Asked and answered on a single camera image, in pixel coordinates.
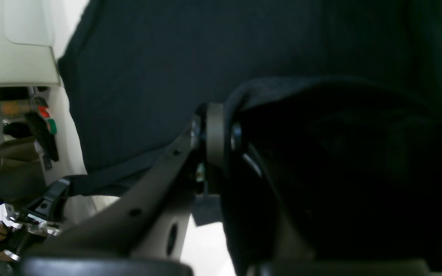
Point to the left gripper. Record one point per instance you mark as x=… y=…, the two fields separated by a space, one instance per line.
x=41 y=219

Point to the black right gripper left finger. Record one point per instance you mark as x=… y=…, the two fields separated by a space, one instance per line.
x=142 y=233

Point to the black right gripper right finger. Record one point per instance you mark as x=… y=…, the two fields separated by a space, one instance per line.
x=330 y=199

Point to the black T-shirt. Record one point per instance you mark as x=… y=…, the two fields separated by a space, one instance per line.
x=135 y=71

